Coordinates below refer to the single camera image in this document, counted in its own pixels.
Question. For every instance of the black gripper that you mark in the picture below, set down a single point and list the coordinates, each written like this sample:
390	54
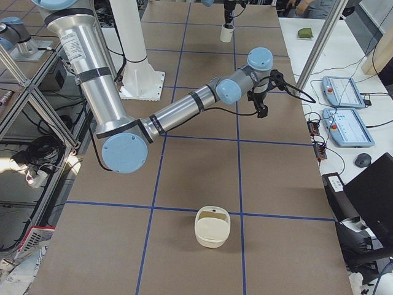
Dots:
260	98
227	13

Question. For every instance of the white cup with handle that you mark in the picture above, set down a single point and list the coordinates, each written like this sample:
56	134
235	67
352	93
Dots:
226	33

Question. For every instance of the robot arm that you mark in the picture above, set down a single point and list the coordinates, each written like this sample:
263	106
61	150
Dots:
126	138
209	3

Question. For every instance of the orange electronics board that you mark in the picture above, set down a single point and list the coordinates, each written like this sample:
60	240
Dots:
313	128

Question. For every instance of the green cloth pouch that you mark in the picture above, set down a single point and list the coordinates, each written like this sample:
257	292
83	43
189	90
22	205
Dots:
305	33

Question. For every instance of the upper teach pendant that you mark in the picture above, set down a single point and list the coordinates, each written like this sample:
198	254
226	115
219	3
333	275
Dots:
342	92

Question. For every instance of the teach pendant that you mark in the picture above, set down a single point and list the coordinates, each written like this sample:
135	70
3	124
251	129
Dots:
346	128
342	92

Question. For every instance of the lower teach pendant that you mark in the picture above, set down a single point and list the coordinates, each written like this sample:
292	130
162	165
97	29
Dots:
346	128

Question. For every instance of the black computer mouse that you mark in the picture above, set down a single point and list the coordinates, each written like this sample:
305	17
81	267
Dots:
363	160

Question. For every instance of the cream ceramic container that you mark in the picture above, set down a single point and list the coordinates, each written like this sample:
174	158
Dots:
212	226

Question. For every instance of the black laptop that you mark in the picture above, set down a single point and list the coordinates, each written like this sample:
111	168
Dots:
370	193

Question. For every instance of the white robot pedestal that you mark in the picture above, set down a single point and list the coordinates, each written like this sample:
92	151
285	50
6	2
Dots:
140	81

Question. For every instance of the aluminium frame post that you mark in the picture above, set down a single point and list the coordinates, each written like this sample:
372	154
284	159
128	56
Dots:
320	43

